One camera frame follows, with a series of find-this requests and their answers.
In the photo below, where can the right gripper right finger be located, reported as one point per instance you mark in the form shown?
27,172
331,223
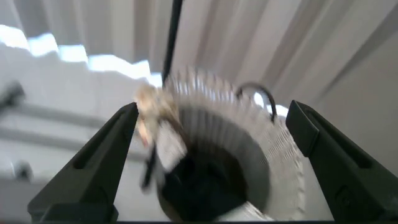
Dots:
348,168

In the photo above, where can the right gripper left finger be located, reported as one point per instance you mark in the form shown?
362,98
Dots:
90,174

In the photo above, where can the cream printed garment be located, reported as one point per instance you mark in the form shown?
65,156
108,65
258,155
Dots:
152,105

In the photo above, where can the white laundry basket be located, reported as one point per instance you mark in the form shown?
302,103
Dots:
280,149

